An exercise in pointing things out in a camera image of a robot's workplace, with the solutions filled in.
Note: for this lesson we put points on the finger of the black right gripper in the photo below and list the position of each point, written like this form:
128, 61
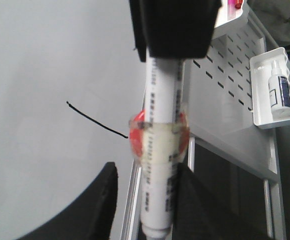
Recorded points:
139, 11
179, 29

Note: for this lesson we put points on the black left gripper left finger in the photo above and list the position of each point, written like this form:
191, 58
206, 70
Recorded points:
89, 217

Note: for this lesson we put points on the grey metal stand frame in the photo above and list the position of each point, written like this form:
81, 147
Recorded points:
254, 149

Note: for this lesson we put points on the white plastic tray holder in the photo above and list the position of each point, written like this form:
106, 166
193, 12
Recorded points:
260, 72

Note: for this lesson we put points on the white whiteboard marker pen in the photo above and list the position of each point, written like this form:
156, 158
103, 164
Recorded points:
162, 104

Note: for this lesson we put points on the red round magnet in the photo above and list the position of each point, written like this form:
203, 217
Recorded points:
158, 142

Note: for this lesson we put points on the white perforated pegboard panel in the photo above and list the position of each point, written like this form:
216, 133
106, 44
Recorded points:
220, 88

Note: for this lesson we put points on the white spray bottle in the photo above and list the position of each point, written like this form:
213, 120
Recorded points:
279, 92

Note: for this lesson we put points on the white whiteboard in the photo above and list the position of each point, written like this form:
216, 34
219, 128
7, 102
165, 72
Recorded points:
70, 80

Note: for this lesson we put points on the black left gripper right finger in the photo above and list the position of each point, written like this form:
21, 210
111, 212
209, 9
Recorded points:
200, 216

